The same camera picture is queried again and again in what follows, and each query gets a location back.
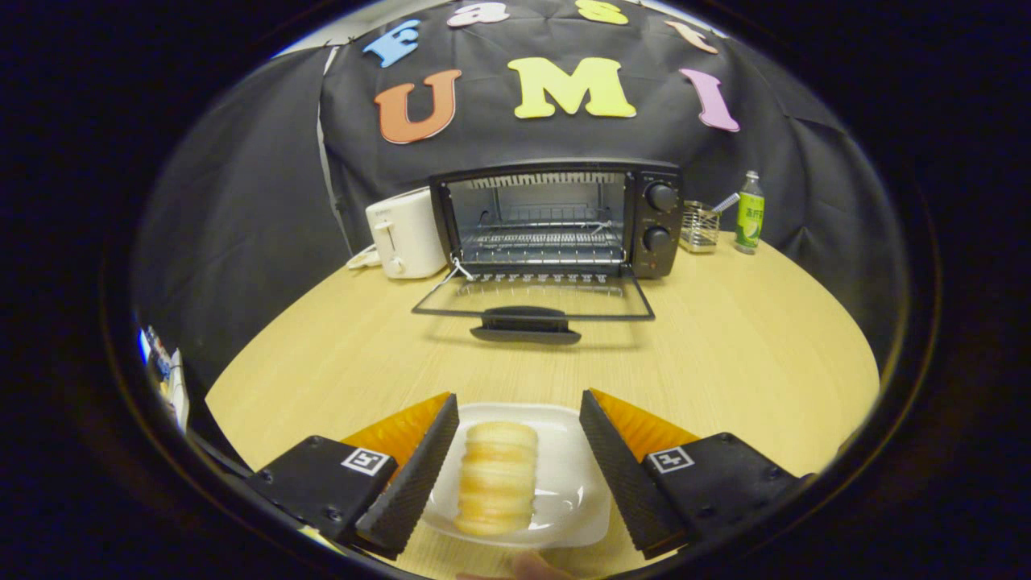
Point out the white pop-up toaster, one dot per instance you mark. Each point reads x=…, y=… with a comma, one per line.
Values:
x=411, y=234

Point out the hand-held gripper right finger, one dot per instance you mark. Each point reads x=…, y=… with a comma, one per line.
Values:
x=624, y=483

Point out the black toaster oven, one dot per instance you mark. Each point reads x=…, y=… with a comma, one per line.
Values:
x=660, y=238

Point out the ridged bread roll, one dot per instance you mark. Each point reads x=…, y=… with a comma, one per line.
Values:
x=497, y=475

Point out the white rectangular plate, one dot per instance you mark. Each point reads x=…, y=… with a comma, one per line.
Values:
x=568, y=483

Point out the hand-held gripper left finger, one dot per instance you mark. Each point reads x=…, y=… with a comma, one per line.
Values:
x=411, y=483

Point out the green drink bottle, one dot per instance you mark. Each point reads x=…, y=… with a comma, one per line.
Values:
x=749, y=217

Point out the metal mesh utensil holder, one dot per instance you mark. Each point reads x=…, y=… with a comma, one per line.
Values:
x=699, y=234

